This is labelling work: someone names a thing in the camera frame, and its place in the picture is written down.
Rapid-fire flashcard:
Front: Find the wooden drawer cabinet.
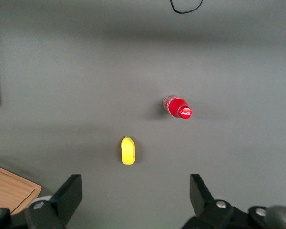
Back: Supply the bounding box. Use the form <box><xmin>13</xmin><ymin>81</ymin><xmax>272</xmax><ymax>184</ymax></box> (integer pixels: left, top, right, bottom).
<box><xmin>0</xmin><ymin>163</ymin><xmax>42</xmax><ymax>215</ymax></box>

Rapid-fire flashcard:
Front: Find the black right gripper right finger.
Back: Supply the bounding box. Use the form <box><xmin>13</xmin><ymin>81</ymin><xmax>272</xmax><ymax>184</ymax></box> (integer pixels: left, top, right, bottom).
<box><xmin>181</xmin><ymin>174</ymin><xmax>235</xmax><ymax>229</ymax></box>

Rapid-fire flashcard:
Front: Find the red cola bottle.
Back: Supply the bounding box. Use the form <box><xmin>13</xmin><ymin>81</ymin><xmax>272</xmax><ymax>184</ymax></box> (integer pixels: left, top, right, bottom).
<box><xmin>162</xmin><ymin>94</ymin><xmax>193</xmax><ymax>121</ymax></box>

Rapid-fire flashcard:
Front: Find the black cable loop on table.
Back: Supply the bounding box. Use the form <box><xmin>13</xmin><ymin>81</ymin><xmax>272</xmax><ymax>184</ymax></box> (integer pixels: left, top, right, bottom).
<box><xmin>169</xmin><ymin>0</ymin><xmax>204</xmax><ymax>14</ymax></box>

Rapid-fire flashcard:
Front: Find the grey round gripper attachment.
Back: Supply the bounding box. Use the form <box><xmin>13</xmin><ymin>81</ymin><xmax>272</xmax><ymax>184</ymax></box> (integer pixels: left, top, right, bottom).
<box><xmin>264</xmin><ymin>205</ymin><xmax>286</xmax><ymax>229</ymax></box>

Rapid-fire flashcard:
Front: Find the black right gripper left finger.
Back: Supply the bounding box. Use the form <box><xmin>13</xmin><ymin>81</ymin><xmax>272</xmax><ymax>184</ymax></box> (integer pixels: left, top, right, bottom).
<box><xmin>25</xmin><ymin>174</ymin><xmax>83</xmax><ymax>229</ymax></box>

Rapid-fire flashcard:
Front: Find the yellow lemon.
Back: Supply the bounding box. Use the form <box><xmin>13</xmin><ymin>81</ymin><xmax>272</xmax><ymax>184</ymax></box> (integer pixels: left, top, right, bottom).
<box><xmin>121</xmin><ymin>136</ymin><xmax>136</xmax><ymax>166</ymax></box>

